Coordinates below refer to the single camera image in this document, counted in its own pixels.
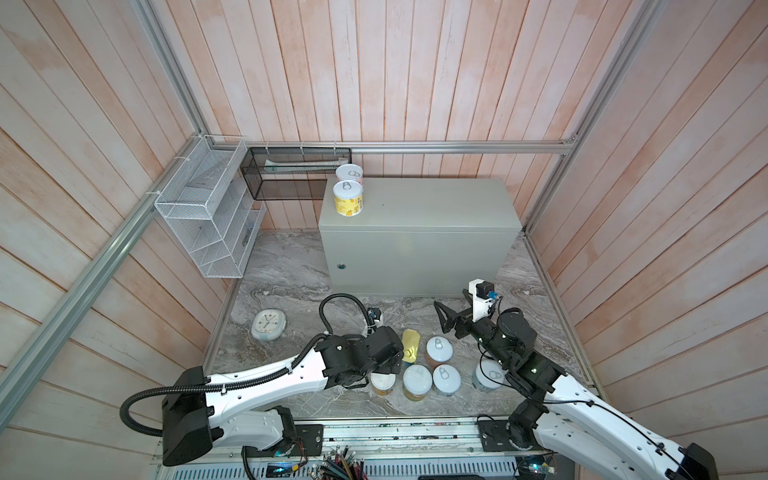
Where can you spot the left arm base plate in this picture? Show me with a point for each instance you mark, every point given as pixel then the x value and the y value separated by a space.
pixel 307 442

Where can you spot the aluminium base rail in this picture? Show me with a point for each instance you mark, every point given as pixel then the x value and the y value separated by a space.
pixel 399 448

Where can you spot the yellow can plain lid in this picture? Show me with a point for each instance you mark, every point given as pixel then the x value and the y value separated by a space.
pixel 382 384

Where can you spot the pink label white can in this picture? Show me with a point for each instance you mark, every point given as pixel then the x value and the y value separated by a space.
pixel 350 172

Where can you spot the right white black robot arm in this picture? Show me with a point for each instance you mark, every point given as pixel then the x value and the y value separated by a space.
pixel 559 414

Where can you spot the white wire mesh shelf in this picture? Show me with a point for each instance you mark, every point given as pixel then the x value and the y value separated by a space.
pixel 208 206

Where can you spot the small white round clock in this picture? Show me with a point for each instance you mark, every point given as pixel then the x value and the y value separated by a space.
pixel 268 325

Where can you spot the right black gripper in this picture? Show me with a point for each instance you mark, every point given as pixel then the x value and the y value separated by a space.
pixel 453 319

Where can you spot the grey metal cabinet box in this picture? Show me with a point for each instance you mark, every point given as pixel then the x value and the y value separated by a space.
pixel 418 236

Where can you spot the black mesh wall basket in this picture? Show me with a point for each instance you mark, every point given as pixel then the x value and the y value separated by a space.
pixel 291 173

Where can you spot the blue label pull-tab can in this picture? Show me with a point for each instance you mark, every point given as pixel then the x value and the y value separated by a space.
pixel 446 380

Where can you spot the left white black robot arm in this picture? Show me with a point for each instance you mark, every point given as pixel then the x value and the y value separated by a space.
pixel 197 408

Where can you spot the teal label pull-tab can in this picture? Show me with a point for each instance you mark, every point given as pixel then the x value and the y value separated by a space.
pixel 488 376

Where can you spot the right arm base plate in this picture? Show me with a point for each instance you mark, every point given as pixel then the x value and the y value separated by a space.
pixel 498 437

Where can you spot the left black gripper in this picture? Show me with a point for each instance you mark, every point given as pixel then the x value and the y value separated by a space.
pixel 387 367

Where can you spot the yellow oval sardine tin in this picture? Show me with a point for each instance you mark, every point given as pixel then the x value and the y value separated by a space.
pixel 411 342

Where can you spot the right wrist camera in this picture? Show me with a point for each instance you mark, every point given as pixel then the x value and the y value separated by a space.
pixel 483 299

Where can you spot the yellow label white-lid can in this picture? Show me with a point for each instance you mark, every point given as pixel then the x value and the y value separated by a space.
pixel 348 198

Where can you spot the orange can plain lid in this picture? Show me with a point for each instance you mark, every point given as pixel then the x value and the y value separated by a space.
pixel 417 382

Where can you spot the brown label pull-tab can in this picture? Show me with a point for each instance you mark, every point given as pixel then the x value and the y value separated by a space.
pixel 439 351

